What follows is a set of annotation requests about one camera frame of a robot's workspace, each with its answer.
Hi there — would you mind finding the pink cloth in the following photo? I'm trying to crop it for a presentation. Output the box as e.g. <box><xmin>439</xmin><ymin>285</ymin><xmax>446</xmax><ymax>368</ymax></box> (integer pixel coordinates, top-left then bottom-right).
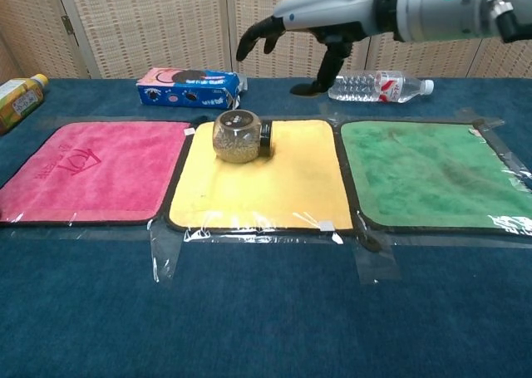
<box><xmin>0</xmin><ymin>120</ymin><xmax>193</xmax><ymax>228</ymax></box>

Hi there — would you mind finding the dark blue felt table cover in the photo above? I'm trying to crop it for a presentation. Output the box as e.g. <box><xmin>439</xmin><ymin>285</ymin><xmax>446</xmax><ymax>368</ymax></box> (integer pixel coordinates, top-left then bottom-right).
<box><xmin>0</xmin><ymin>76</ymin><xmax>532</xmax><ymax>378</ymax></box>

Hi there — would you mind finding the clear plastic water bottle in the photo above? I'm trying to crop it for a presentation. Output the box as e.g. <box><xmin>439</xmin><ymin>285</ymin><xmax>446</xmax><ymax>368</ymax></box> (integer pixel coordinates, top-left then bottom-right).
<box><xmin>328</xmin><ymin>70</ymin><xmax>436</xmax><ymax>104</ymax></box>

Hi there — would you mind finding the clear tape strip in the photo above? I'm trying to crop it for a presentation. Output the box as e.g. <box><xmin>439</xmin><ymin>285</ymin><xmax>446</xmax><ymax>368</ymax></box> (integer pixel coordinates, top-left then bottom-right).
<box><xmin>352</xmin><ymin>228</ymin><xmax>403</xmax><ymax>287</ymax></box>
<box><xmin>148</xmin><ymin>222</ymin><xmax>186</xmax><ymax>284</ymax></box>

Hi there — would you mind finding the clear plastic jar black lid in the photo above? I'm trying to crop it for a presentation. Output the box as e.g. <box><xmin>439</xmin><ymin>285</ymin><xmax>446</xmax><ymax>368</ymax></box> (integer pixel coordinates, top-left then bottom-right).
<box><xmin>212</xmin><ymin>108</ymin><xmax>275</xmax><ymax>164</ymax></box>

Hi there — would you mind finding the green cloth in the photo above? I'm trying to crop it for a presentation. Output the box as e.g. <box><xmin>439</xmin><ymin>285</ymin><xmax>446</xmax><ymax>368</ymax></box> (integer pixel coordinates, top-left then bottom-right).
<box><xmin>338</xmin><ymin>120</ymin><xmax>532</xmax><ymax>236</ymax></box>

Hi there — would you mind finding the woven bamboo folding screen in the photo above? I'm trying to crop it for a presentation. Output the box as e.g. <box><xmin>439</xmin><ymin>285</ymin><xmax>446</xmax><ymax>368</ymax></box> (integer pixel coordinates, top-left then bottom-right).
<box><xmin>0</xmin><ymin>0</ymin><xmax>532</xmax><ymax>83</ymax></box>

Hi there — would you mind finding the yellow tea drink bottle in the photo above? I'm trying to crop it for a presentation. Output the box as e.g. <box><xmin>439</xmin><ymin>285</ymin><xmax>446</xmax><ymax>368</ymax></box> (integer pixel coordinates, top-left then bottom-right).
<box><xmin>0</xmin><ymin>73</ymin><xmax>50</xmax><ymax>136</ymax></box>

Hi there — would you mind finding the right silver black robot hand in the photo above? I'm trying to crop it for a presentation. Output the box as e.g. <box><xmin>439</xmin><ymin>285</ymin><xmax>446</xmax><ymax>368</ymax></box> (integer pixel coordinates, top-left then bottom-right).
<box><xmin>235</xmin><ymin>0</ymin><xmax>400</xmax><ymax>97</ymax></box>

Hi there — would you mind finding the yellow cloth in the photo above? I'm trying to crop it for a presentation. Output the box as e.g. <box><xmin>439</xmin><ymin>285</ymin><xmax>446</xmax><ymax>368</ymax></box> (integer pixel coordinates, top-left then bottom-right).
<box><xmin>165</xmin><ymin>119</ymin><xmax>355</xmax><ymax>233</ymax></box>

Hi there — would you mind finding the blue pink cookie box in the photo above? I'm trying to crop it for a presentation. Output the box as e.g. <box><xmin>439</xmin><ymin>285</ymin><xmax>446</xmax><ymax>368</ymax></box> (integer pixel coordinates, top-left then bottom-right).
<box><xmin>135</xmin><ymin>66</ymin><xmax>249</xmax><ymax>111</ymax></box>

